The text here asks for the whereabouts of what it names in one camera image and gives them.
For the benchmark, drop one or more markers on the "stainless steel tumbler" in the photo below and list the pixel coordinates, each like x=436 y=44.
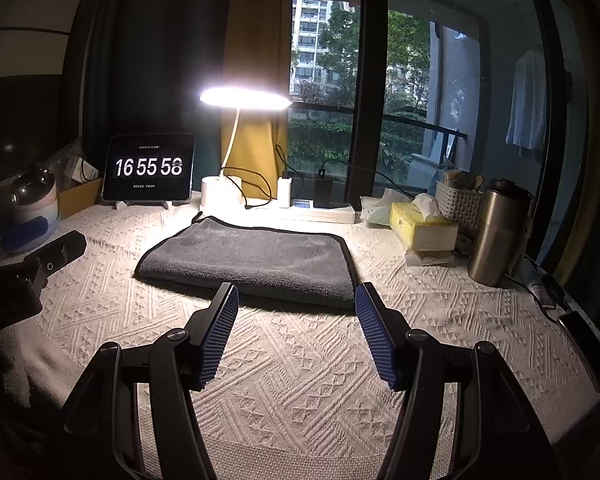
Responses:
x=497 y=235

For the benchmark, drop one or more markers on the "grey towel with black edge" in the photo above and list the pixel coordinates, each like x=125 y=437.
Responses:
x=250 y=260

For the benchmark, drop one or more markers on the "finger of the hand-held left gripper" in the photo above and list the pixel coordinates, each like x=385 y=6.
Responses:
x=60 y=250

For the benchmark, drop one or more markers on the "black smartphone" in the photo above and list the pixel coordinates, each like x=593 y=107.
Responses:
x=580 y=332

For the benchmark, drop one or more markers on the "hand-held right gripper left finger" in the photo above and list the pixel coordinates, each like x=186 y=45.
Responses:
x=219 y=342

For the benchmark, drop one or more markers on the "cardboard box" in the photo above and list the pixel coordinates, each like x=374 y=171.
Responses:
x=80 y=197

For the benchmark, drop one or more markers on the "dark curtain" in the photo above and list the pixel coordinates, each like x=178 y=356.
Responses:
x=150 y=50

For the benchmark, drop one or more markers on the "white desk lamp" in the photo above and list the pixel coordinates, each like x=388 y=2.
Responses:
x=245 y=97

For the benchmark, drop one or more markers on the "hanging white shirt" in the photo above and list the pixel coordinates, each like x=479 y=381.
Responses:
x=526 y=100

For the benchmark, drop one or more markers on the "small white tube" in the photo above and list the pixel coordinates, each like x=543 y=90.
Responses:
x=539 y=285

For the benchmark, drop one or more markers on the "white power strip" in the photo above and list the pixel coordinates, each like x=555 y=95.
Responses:
x=320 y=214

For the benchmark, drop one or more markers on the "black window frame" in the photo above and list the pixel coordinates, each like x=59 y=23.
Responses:
x=370 y=70

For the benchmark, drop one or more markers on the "white textured tablecloth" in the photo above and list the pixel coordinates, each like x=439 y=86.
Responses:
x=290 y=390

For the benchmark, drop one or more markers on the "white tablet stand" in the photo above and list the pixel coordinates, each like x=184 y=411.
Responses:
x=125 y=204

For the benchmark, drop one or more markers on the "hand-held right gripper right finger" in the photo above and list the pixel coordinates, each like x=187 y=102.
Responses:
x=377 y=342

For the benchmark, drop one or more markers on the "green soft tissue pack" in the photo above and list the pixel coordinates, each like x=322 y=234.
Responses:
x=380 y=210

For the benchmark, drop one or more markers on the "black power adapter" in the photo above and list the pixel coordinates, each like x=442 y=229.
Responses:
x=323 y=192

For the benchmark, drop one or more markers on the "white woven plastic basket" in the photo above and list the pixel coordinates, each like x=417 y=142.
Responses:
x=457 y=202

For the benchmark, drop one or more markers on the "yellow tissue box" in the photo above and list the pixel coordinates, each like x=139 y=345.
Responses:
x=422 y=227

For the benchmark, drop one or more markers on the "yellow curtain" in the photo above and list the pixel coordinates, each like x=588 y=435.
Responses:
x=252 y=35

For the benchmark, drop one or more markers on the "white appliance with metal bowl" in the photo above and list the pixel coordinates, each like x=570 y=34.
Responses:
x=32 y=205

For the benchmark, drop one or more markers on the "white plug charger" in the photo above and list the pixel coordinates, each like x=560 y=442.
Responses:
x=285 y=191

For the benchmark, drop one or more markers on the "tablet showing clock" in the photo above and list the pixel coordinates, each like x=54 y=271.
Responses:
x=149 y=167

